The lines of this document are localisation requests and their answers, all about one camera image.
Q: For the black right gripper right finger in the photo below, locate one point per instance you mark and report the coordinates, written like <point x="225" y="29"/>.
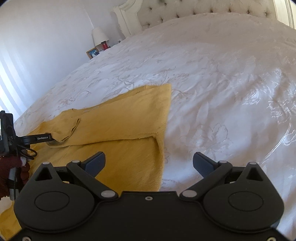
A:
<point x="238" y="198"/>

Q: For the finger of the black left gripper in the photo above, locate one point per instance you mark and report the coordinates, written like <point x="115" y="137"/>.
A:
<point x="35" y="139"/>

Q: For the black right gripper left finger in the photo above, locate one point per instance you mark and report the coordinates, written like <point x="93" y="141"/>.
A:
<point x="59" y="198"/>

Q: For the yellow knitted sweater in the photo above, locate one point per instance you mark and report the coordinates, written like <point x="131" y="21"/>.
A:
<point x="129" y="129"/>

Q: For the white striped curtain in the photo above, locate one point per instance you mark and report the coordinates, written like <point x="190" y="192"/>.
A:
<point x="16" y="96"/>

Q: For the white floral bedspread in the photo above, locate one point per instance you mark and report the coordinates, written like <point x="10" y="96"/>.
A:
<point x="232" y="83"/>

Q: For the red candle jar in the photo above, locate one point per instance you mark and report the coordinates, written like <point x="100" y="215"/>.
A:
<point x="105" y="46"/>

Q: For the white table lamp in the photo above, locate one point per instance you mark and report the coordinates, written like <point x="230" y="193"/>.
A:
<point x="99" y="36"/>

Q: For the tufted cream headboard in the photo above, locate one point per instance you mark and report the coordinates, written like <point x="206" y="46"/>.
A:
<point x="136" y="16"/>

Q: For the wooden picture frame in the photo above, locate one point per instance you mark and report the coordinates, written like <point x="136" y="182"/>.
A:
<point x="92" y="53"/>

